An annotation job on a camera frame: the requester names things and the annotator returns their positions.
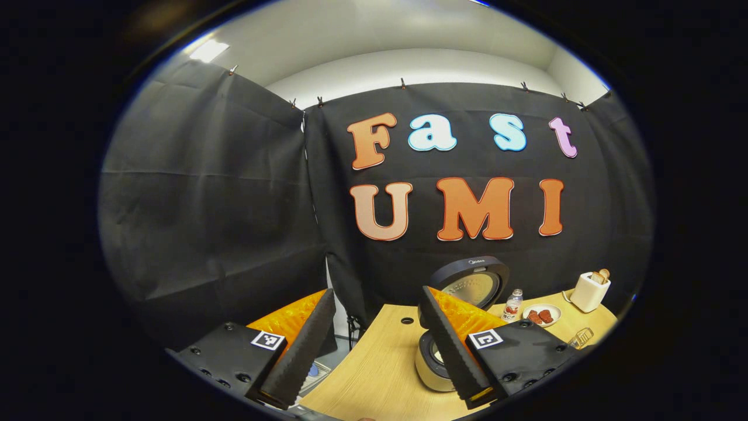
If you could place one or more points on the toasted bread slice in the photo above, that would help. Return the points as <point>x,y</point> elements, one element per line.
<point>596,278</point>
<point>605,273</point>

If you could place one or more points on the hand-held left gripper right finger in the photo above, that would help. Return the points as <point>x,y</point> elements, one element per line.
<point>447,351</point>

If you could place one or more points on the red meat piece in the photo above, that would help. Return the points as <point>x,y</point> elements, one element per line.
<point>546,316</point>
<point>534,317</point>

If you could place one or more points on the clear drink bottle red label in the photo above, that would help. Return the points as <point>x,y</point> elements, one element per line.
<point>512,309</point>

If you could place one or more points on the black tripod stand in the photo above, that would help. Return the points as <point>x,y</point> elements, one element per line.
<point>352,330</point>

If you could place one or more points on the white round plate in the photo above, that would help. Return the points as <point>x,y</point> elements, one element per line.
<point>555,313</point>

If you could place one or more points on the black backdrop cloth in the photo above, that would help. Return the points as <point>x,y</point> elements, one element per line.
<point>234,204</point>

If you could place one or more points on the cream white toaster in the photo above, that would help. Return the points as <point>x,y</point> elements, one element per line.
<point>586,295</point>

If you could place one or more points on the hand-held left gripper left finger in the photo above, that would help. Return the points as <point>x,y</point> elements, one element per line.
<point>307,351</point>

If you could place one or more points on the dark grey rice cooker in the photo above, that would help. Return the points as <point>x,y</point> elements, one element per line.
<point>473,286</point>

